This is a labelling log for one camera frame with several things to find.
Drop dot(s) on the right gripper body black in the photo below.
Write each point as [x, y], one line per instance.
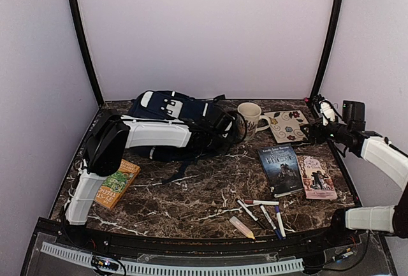
[317, 129]

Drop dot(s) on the Taming of the Shrew book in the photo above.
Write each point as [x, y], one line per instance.
[317, 183]

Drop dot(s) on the Wuthering Heights blue book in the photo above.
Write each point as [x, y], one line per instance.
[281, 168]

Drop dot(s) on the navy blue student backpack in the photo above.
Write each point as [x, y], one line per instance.
[165, 107]

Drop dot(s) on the yellow tip highlighter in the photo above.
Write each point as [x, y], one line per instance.
[242, 227]

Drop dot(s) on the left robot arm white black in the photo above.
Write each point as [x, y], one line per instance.
[102, 157]

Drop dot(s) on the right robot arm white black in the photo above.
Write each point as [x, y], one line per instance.
[348, 129]

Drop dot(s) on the cream floral ceramic mug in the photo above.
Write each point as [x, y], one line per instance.
[250, 115]

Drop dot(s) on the blue cap white marker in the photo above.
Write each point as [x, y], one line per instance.
[280, 221]

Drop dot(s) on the black white marker middle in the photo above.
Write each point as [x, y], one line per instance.
[268, 218]

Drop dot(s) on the red cap white marker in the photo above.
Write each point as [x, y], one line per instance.
[261, 202]

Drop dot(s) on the black cap white marker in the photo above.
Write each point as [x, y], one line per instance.
[246, 209]

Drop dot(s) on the orange Treehouse book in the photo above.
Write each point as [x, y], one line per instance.
[114, 187]

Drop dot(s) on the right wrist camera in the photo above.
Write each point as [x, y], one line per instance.
[324, 107]

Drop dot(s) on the right black frame post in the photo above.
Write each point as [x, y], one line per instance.
[327, 47]

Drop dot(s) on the black frame post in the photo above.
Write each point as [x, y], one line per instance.
[327, 47]
[84, 50]

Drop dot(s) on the white slotted cable duct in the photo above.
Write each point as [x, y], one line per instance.
[149, 264]

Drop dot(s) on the black front rail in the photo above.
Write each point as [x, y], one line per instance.
[156, 235]

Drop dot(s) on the left black frame post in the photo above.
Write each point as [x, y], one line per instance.
[84, 50]

